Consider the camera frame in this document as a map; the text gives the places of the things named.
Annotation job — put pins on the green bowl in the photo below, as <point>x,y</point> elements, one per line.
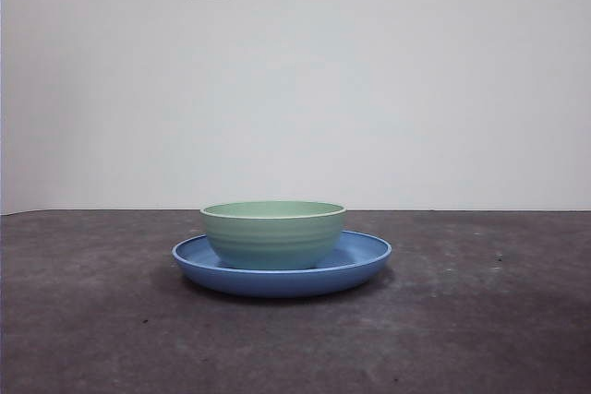
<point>272,237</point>

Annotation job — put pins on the blue plate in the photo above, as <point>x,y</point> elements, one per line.
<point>281,283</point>

